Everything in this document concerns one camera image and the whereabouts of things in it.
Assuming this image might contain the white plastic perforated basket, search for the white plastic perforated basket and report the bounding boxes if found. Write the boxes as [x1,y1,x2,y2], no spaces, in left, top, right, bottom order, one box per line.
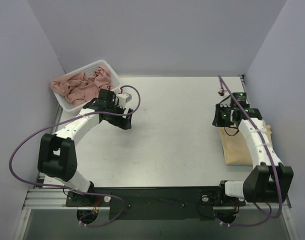
[49,60,122,113]

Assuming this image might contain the yellow t shirt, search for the yellow t shirt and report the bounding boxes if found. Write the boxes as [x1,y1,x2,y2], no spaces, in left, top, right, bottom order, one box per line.
[219,118,280,168]

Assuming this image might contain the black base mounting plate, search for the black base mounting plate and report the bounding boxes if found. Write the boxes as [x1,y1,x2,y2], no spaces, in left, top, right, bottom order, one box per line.
[65,186,246,221]

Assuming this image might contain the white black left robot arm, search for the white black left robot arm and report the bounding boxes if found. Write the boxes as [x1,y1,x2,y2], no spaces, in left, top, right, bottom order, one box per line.
[37,89,134,206]

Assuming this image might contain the aluminium front frame rail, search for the aluminium front frame rail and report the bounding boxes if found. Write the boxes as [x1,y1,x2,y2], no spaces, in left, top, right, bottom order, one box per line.
[22,187,292,211]

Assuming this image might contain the pink crumpled t shirt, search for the pink crumpled t shirt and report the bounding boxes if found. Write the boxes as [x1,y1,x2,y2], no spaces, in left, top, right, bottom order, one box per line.
[49,65,114,107]

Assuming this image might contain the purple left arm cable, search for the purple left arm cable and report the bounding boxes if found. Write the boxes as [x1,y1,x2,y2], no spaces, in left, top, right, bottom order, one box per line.
[8,85,141,228]

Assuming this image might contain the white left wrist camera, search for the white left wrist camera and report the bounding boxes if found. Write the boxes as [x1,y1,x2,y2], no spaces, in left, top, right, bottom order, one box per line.
[116,93,132,106]

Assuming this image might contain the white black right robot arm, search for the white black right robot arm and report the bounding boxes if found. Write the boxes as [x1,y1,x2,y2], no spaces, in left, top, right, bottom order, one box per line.
[212,92,294,205]

